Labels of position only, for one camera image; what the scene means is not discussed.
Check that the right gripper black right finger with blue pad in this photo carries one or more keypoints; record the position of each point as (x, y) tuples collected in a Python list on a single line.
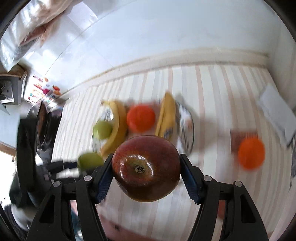
[(242, 220)]

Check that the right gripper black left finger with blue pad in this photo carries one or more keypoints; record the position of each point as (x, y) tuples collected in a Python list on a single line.
[(53, 220)]

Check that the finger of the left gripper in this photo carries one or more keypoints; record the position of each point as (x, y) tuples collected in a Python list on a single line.
[(49, 180), (56, 167)]

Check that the green apple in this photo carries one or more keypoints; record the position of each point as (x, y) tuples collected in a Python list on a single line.
[(89, 161), (102, 130)]

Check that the orange tangerine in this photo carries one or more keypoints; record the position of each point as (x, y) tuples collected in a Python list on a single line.
[(140, 118), (251, 153)]

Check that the yellow banana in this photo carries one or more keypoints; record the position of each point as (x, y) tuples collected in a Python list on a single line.
[(167, 117), (119, 130)]

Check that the red apple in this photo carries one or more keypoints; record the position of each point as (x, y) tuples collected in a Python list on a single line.
[(147, 168)]

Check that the steel wok pan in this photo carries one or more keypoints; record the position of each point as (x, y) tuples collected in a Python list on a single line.
[(34, 148)]

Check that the brown green life label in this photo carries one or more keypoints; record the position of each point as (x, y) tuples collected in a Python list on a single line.
[(237, 136)]

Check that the white folded tissue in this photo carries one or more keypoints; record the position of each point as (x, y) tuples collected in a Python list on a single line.
[(278, 113)]

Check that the plastic bag of eggs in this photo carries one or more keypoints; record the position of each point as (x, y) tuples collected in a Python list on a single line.
[(30, 26)]

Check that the colourful wall stickers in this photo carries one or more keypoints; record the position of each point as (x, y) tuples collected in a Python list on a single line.
[(40, 89)]

